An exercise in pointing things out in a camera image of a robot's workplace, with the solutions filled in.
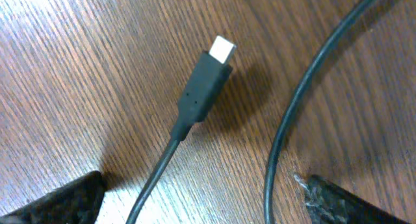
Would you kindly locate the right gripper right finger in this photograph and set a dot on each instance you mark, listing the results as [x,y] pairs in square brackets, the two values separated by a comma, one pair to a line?
[327,202]

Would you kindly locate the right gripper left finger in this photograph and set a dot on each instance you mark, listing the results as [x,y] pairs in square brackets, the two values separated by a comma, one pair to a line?
[77,202]

